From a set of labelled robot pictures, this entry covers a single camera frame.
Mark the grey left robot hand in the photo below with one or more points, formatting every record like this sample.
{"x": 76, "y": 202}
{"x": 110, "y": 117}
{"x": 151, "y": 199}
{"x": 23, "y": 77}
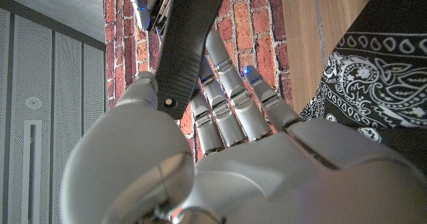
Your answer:
{"x": 267, "y": 184}

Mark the black stapler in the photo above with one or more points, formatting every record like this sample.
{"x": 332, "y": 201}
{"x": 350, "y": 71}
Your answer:
{"x": 187, "y": 44}

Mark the black paisley bandana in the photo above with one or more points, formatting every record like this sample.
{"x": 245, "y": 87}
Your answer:
{"x": 383, "y": 84}

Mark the red brick printed backdrop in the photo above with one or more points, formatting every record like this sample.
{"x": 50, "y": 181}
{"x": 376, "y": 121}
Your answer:
{"x": 257, "y": 27}

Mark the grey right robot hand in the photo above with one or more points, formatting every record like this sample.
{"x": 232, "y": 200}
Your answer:
{"x": 140, "y": 4}

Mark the round white ceiling fixture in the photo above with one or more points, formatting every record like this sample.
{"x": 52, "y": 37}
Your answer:
{"x": 33, "y": 103}

